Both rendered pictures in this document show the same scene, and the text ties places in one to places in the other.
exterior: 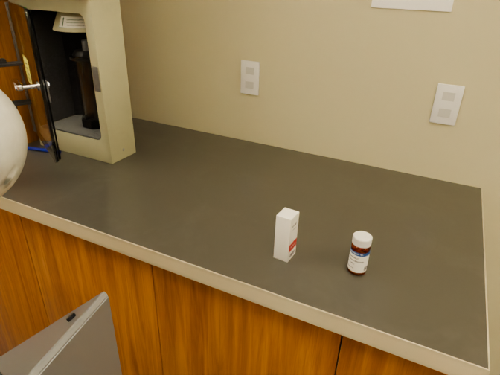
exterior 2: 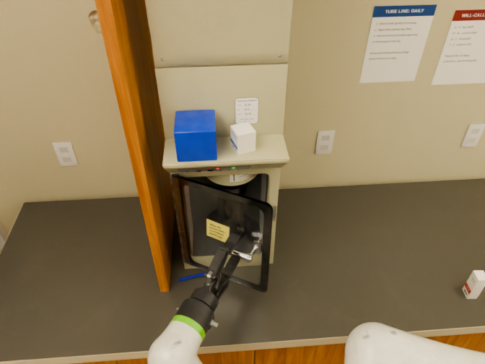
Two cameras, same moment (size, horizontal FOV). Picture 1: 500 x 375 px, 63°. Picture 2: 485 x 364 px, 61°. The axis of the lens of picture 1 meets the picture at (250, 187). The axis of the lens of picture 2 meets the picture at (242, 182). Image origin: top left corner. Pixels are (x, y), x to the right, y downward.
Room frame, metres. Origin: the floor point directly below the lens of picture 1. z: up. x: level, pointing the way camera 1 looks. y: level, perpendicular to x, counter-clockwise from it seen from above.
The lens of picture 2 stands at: (0.39, 0.99, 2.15)
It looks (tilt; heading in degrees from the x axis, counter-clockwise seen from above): 41 degrees down; 330
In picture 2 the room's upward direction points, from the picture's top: straight up
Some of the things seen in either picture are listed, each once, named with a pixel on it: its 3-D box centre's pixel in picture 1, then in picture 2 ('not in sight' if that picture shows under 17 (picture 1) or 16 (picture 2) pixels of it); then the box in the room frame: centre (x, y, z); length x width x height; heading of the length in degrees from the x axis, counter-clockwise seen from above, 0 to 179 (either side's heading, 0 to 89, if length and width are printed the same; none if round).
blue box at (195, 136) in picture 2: not in sight; (195, 135); (1.20, 0.67, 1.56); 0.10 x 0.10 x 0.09; 65
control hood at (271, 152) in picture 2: not in sight; (226, 163); (1.16, 0.60, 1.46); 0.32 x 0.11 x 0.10; 65
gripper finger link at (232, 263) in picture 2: (16, 103); (231, 266); (1.07, 0.64, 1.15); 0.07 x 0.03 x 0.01; 126
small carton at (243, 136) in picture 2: not in sight; (242, 138); (1.14, 0.56, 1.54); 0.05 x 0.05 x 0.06; 82
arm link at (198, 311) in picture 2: not in sight; (195, 317); (0.94, 0.81, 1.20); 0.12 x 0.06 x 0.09; 36
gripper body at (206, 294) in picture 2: not in sight; (208, 294); (0.99, 0.76, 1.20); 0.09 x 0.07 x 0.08; 126
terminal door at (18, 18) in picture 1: (32, 81); (223, 237); (1.15, 0.63, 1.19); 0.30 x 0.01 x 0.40; 36
